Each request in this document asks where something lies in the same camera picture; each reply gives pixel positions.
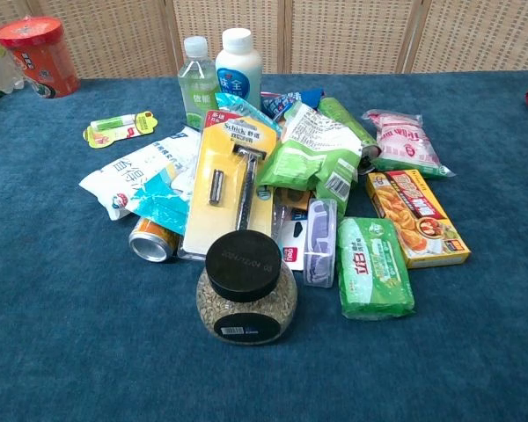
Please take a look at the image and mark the green crumpled snack bag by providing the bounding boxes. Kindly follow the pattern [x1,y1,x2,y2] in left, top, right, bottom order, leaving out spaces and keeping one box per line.
[254,100,363,220]

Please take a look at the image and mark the white blue plastic pouch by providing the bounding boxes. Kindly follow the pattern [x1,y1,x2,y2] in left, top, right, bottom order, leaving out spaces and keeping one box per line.
[78,126,202,236]

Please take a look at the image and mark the pink and white snack bag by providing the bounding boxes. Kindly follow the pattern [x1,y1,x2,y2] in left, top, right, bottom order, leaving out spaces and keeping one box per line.
[361,108,457,178]

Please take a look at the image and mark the dark orange packet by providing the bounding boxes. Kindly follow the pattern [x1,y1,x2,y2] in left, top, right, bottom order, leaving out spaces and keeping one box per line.
[273,186,317,211]

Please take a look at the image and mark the white red stationery card pack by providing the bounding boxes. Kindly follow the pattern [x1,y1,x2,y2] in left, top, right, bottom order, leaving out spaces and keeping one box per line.
[272,206,312,272]

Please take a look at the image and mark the yellow razor blister pack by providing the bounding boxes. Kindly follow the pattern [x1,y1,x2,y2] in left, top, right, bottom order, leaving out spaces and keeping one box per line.
[177,109,279,261]

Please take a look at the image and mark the clear plastic box purple contents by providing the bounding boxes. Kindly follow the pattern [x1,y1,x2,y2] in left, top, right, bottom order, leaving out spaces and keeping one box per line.
[302,198,338,288]

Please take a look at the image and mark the glass jar with black lid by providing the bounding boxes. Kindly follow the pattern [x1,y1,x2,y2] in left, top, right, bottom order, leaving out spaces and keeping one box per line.
[195,229,298,346]

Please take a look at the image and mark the light teal plastic packet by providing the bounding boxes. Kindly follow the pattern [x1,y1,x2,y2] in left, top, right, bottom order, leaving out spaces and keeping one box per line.
[214,91,283,138]

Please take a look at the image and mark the blue white red wrapper pack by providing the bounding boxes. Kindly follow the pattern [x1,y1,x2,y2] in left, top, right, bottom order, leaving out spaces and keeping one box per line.
[260,87,326,120]

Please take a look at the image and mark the orange drink can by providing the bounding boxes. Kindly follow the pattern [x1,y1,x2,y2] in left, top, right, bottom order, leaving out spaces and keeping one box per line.
[128,216,181,264]

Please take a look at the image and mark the green soap package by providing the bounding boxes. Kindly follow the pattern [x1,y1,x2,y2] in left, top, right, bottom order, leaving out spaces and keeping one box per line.
[336,216,416,321]

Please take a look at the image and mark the green tube package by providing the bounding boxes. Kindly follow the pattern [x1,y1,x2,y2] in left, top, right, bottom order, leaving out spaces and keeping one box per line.
[318,97,382,172]

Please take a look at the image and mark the white milk bottle blue label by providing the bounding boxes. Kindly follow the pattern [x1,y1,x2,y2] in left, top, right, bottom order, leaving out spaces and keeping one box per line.
[215,27,264,111]

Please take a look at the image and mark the green drink bottle white cap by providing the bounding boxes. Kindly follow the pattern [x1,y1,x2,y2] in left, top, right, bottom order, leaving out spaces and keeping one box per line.
[177,35,222,131]

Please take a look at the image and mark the yellow curry box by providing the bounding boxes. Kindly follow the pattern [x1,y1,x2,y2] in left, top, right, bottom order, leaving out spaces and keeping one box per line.
[364,169,473,270]

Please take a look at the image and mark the green lip balm blister card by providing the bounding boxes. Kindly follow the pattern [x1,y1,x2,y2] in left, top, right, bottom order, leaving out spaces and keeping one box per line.
[82,110,158,149]

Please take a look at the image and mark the woven rattan folding screen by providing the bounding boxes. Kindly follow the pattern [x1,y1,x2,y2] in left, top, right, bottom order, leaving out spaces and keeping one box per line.
[0,0,528,80]

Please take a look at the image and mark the blue carpet table cover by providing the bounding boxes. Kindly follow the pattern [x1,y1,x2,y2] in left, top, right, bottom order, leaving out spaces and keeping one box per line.
[0,69,528,422]

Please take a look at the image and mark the red cup noodle container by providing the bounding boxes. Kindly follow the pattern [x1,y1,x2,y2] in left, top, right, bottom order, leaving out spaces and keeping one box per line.
[0,16,81,99]

